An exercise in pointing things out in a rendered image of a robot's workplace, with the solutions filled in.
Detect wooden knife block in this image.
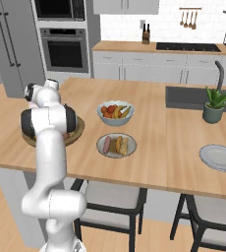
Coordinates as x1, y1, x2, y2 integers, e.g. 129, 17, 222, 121
141, 23, 151, 45

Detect round wooden bowl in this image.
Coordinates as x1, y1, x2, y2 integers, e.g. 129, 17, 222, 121
21, 114, 86, 148

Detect grey base cupboards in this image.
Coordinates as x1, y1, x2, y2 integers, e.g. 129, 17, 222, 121
91, 50, 226, 89

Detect grey plate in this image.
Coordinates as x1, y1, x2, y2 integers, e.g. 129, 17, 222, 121
198, 144, 226, 173
95, 132, 139, 159

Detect steel built-in oven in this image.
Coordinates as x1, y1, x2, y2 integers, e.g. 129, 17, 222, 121
38, 27, 90, 74

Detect green plant in grey pot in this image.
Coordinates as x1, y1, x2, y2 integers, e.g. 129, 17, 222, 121
201, 86, 226, 125

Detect black microwave oven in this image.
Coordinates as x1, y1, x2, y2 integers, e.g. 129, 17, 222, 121
32, 0, 87, 22

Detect golden bread bun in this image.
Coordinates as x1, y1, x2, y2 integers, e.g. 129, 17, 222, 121
115, 135, 131, 157

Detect orange fruit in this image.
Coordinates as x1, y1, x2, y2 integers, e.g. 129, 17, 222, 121
100, 104, 115, 120

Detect white fruit bowl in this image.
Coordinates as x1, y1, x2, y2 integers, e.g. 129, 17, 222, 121
96, 99, 136, 128

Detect grey fridge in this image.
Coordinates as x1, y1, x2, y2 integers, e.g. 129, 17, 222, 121
0, 0, 48, 99

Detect black chair with grey seat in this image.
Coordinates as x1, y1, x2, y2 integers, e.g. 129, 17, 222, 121
169, 193, 226, 252
70, 178, 149, 252

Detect hanging wooden spoon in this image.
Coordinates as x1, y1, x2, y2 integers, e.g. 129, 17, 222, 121
191, 9, 198, 32
179, 9, 185, 28
183, 9, 190, 29
188, 9, 194, 30

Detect wooden tool rail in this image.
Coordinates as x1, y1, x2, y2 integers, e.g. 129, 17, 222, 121
178, 6, 203, 11

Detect black hob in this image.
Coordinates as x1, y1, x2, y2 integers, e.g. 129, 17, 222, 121
155, 41, 223, 53

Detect dark grey tap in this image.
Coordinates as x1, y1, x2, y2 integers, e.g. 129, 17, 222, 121
214, 60, 226, 94

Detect yellow banana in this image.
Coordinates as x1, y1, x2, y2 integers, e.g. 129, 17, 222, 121
113, 104, 133, 119

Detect grey kitchen island base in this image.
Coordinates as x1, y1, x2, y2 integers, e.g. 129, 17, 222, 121
0, 166, 50, 249

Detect dark grey sink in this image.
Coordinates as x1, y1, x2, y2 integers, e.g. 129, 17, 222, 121
165, 85, 226, 113

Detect grey wall cupboard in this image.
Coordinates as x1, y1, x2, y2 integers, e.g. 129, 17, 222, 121
92, 0, 160, 16

